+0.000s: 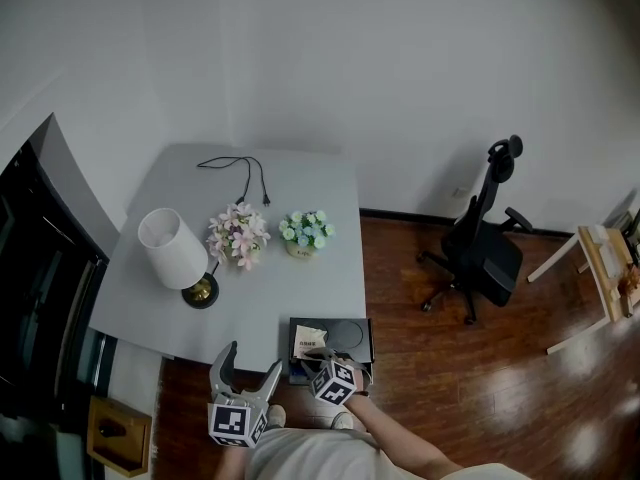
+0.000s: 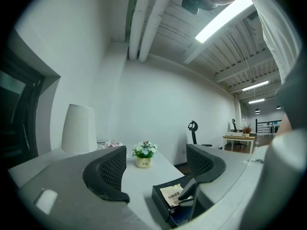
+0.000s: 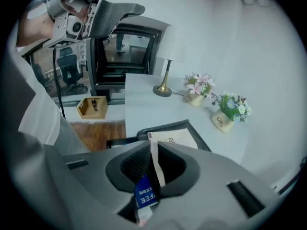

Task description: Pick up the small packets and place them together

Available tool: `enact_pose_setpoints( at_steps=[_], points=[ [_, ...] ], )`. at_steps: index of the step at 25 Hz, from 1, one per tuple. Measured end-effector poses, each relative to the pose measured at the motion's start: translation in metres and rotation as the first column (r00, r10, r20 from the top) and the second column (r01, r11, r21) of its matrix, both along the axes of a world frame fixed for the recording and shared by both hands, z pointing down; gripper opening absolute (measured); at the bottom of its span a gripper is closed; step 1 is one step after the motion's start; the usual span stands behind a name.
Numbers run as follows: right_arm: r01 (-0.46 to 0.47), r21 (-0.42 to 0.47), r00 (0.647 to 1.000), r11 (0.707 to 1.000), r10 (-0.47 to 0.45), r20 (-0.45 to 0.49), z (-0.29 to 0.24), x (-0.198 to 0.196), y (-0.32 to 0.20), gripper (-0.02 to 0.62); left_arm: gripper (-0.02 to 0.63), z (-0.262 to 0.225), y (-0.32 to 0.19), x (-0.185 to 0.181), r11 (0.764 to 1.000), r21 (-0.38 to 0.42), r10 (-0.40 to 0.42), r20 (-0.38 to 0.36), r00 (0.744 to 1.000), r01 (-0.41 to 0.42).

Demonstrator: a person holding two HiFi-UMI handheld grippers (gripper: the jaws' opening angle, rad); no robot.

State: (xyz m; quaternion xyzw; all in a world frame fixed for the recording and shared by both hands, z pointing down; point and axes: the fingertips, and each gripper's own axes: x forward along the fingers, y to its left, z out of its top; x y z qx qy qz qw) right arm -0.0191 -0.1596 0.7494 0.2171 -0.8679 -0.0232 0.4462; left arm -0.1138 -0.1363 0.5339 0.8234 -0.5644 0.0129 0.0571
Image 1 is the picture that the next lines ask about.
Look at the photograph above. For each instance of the person's white shirt torso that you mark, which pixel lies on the person's white shirt torso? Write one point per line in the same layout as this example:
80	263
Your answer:
320	455

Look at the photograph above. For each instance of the person's left shoe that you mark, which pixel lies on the person's left shoe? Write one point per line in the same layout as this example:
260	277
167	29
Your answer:
276	417

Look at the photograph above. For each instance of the person's left forearm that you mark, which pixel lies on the person's left forearm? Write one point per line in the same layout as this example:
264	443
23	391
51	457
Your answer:
239	463

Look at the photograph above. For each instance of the white green flower pot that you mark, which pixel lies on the white green flower pot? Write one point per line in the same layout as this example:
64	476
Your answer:
306	233

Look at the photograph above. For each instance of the beige paper packet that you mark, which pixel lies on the beige paper packet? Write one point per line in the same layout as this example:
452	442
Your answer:
310	340

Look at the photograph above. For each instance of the pink flower pot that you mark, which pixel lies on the pink flower pot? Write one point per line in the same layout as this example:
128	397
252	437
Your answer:
237	235

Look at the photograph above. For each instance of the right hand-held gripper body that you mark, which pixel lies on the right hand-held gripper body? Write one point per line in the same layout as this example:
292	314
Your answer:
334	383

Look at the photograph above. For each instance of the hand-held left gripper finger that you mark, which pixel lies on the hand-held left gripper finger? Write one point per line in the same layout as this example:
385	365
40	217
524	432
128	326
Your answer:
217	373
267	385

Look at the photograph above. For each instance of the person's right forearm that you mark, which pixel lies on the person's right forearm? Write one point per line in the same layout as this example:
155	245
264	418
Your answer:
395	433

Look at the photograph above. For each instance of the white wall socket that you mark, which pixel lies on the white wall socket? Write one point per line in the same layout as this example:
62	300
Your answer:
460	192

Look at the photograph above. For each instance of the small black object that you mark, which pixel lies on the small black object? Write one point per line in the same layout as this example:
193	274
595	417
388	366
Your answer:
110	428

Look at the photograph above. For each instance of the black office chair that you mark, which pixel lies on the black office chair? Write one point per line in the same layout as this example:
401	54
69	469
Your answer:
485	258

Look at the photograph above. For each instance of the pale flat board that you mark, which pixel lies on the pale flat board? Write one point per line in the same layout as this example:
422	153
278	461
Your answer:
611	260

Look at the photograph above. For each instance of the person's right shoe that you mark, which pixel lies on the person's right shoe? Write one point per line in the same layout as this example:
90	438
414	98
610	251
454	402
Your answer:
342	422

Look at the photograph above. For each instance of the grey table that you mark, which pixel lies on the grey table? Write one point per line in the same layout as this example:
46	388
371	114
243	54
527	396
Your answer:
260	298

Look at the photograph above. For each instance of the wooden table white legs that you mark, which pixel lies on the wooden table white legs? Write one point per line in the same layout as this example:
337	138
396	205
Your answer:
600	278

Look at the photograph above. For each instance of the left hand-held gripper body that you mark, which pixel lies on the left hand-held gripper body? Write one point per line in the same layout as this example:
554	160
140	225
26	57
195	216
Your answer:
229	420

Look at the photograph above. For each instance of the dried brown flower bunch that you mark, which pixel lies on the dried brown flower bunch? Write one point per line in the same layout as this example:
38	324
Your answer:
630	280

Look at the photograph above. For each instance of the black framed glass door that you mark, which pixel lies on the black framed glass door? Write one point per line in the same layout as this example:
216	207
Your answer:
40	293

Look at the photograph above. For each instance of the person's shoe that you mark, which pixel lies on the person's shoe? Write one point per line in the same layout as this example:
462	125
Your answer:
342	422
276	417

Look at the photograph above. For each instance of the black drawer box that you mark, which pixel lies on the black drawer box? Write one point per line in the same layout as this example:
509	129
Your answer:
350	333

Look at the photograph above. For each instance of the white shade table lamp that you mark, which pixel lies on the white shade table lamp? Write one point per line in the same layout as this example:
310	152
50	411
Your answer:
170	248

